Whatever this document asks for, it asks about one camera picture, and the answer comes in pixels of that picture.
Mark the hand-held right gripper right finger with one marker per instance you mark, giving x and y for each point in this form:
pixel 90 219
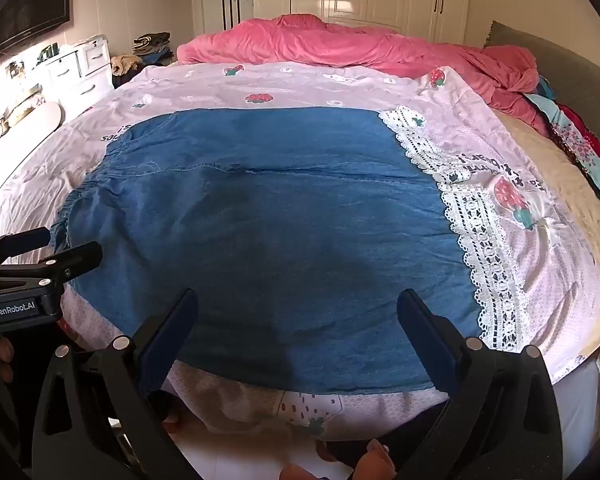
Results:
pixel 425 340

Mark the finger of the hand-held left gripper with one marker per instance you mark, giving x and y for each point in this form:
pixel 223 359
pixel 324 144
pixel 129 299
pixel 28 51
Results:
pixel 82 256
pixel 29 241

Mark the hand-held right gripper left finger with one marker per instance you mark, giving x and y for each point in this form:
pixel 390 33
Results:
pixel 172 340

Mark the blue denim pants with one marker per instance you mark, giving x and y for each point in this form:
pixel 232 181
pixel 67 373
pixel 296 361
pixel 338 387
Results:
pixel 280 235

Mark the person's left hand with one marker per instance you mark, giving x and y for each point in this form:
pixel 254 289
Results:
pixel 4 355

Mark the white scalloped bed board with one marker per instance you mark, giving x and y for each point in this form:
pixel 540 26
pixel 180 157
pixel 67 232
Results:
pixel 29 121

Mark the person's foot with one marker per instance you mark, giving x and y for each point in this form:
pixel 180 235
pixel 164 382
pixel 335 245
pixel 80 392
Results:
pixel 375 460

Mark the pink strawberry print bedsheet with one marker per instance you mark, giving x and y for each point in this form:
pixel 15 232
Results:
pixel 540 260

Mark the white drawer cabinet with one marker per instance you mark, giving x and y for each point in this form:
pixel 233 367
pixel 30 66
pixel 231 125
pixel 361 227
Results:
pixel 74 75

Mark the dark cloth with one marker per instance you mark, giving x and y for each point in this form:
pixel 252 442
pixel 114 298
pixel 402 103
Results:
pixel 123 80

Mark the beige plush cloth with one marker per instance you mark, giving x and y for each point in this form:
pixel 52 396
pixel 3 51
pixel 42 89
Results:
pixel 125 63

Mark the beige blanket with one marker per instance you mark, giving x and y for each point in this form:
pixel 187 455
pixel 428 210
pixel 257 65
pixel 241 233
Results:
pixel 560 190

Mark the pile of folded clothes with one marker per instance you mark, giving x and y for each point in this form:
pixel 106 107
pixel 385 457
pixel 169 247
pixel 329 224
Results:
pixel 152 46

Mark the colourful floral quilt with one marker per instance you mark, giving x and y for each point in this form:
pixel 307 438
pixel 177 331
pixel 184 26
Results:
pixel 580 147

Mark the pink fleece duvet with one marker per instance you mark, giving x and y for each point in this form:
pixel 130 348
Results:
pixel 360 45

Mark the grey padded headboard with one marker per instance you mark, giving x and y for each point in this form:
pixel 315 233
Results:
pixel 560 67

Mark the black wall television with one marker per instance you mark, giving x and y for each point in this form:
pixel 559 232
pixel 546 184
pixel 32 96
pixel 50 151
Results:
pixel 24 15

